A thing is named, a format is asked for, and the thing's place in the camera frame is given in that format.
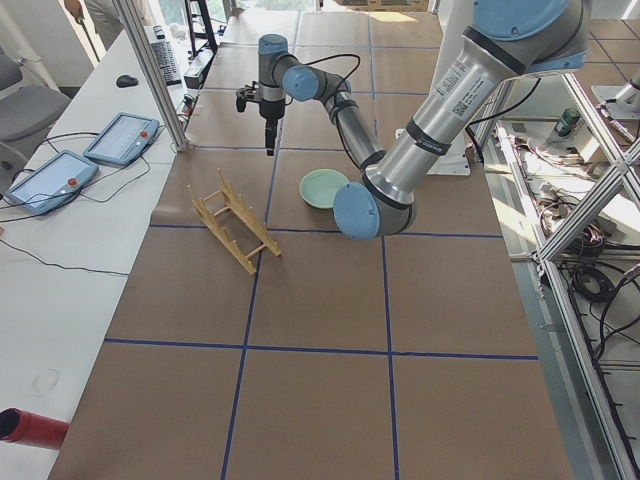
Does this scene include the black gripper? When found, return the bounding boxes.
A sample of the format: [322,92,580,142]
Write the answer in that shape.
[259,99,284,156]

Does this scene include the pale green plate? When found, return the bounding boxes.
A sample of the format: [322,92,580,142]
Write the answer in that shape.
[299,169,349,209]

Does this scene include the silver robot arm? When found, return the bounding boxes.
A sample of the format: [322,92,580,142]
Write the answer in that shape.
[254,1,592,240]

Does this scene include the wooden dish rack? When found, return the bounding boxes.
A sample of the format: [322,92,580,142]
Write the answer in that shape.
[187,169,282,275]

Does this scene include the black keyboard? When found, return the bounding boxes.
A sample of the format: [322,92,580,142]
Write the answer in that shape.
[150,40,182,86]

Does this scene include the upper blue teach pendant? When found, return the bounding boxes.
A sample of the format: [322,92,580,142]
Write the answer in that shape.
[83,112,160,166]

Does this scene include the blue teach pendant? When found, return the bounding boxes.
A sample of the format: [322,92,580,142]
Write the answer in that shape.
[5,150,98,214]
[83,112,160,166]

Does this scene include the black computer mouse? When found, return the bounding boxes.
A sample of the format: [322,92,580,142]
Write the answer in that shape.
[116,75,139,88]

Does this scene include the person in beige shirt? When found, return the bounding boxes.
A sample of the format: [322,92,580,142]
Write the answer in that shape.
[63,0,123,50]

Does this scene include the lower blue teach pendant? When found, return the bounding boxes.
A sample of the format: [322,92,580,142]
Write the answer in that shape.
[5,150,98,214]

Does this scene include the grey office chair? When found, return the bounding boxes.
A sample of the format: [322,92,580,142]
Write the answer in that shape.
[1,85,71,171]

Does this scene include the red cylinder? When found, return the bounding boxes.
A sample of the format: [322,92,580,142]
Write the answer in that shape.
[1,408,69,450]

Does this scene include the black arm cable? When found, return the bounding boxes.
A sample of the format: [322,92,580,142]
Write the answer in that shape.
[284,53,362,106]

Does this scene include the aluminium frame post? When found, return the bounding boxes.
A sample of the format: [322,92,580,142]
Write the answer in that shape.
[113,0,189,152]

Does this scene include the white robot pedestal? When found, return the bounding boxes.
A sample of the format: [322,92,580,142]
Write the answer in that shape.
[398,1,497,179]

